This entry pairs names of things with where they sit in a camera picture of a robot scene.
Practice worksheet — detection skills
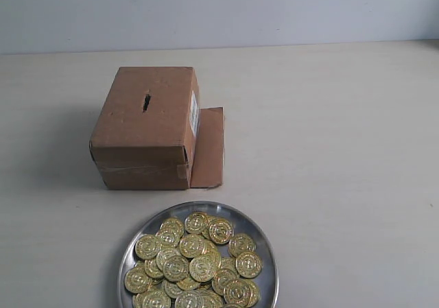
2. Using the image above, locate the gold coin far right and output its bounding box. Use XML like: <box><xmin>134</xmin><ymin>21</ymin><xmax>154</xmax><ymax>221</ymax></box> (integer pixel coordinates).
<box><xmin>228</xmin><ymin>233</ymin><xmax>256</xmax><ymax>257</ymax></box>

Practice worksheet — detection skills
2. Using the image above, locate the cardboard box with slot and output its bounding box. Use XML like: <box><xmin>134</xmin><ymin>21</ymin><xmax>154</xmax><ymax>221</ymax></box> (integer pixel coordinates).
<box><xmin>89</xmin><ymin>67</ymin><xmax>224</xmax><ymax>191</ymax></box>

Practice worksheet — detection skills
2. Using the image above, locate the gold coin centre right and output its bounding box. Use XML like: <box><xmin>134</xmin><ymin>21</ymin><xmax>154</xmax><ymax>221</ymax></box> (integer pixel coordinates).
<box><xmin>189</xmin><ymin>255</ymin><xmax>217</xmax><ymax>283</ymax></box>

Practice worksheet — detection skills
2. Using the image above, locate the gold coin lower left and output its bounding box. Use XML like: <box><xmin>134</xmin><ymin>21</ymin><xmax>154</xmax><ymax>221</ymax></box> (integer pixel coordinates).
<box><xmin>124</xmin><ymin>268</ymin><xmax>152</xmax><ymax>294</ymax></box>

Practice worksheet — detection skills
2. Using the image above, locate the gold coin top left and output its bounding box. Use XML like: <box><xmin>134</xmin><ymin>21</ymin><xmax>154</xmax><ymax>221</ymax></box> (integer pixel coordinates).
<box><xmin>160</xmin><ymin>217</ymin><xmax>185</xmax><ymax>238</ymax></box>

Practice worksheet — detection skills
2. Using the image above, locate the gold coin top centre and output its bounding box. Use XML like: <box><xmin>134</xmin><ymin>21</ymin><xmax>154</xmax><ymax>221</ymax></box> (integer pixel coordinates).
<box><xmin>185</xmin><ymin>211</ymin><xmax>208</xmax><ymax>235</ymax></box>

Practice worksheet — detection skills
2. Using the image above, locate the gold coin left edge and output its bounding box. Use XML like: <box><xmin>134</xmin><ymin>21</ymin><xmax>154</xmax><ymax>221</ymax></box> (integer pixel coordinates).
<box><xmin>134</xmin><ymin>234</ymin><xmax>161</xmax><ymax>260</ymax></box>

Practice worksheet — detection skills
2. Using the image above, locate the gold coin middle stack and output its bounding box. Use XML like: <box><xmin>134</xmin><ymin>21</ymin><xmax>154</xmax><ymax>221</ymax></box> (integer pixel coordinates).
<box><xmin>163</xmin><ymin>255</ymin><xmax>189</xmax><ymax>282</ymax></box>

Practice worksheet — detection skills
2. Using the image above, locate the gold coin top right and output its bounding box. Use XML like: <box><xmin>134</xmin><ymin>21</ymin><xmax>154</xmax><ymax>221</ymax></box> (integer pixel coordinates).
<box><xmin>208</xmin><ymin>217</ymin><xmax>234</xmax><ymax>245</ymax></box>

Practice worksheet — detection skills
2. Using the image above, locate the round steel plate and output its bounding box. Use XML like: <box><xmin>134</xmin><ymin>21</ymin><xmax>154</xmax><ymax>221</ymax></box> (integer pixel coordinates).
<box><xmin>117</xmin><ymin>201</ymin><xmax>278</xmax><ymax>307</ymax></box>

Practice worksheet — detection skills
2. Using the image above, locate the gold coin bottom right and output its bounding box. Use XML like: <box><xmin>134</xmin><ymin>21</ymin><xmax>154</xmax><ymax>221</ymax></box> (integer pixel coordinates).
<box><xmin>223</xmin><ymin>279</ymin><xmax>251</xmax><ymax>307</ymax></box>

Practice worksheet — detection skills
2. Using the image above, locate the gold coin right lower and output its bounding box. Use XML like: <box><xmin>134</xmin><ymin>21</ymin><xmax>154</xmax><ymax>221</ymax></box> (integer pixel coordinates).
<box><xmin>235</xmin><ymin>251</ymin><xmax>263</xmax><ymax>279</ymax></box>

